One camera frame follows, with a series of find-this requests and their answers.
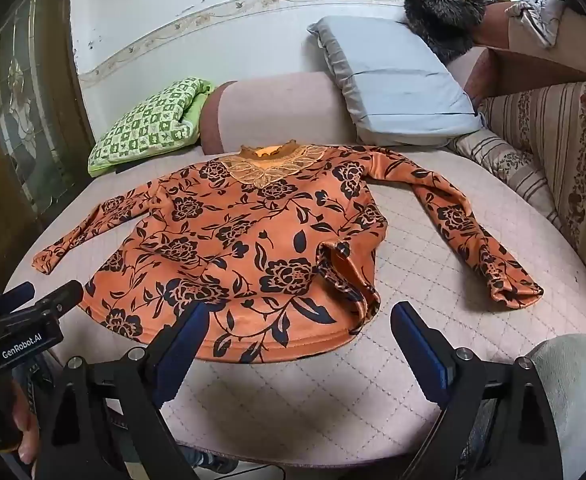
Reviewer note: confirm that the person's right leg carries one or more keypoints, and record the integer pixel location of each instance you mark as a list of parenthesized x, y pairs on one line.
[(578, 385)]

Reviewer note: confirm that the wooden door with glass panel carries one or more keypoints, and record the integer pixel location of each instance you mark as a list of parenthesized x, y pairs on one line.
[(23, 135)]

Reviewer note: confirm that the orange floral shirt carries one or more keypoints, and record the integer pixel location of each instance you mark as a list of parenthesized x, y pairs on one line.
[(253, 240)]

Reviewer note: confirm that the light blue pillow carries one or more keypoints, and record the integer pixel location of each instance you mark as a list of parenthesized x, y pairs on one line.
[(398, 80)]

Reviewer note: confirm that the green checkered folded blanket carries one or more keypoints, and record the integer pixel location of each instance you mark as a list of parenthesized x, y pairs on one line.
[(148, 125)]

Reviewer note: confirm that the grey crumpled cloth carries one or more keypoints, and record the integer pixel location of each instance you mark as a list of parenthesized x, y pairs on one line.
[(538, 15)]

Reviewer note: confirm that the black fur garment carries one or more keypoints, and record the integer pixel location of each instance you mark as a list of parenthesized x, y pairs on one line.
[(443, 15)]

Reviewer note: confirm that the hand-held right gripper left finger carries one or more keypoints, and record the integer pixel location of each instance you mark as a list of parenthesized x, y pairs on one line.
[(183, 355)]

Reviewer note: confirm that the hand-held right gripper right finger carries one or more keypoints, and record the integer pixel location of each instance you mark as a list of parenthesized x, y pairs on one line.
[(423, 355)]

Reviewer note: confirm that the pink bolster cushion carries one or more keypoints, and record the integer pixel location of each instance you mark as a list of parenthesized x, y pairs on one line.
[(283, 110)]

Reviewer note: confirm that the brown sofa armrest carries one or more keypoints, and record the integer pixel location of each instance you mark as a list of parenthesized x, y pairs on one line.
[(548, 65)]

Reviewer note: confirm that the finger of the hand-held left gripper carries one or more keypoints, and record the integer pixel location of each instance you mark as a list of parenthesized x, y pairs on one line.
[(18, 295), (65, 294)]

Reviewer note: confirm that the person's left hand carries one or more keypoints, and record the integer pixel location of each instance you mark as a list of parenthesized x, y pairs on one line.
[(25, 435)]

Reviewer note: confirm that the striped floral sofa backrest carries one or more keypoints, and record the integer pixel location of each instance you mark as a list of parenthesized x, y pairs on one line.
[(573, 135)]

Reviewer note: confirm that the striped floral cushion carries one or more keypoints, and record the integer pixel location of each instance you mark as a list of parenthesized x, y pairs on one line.
[(503, 165)]

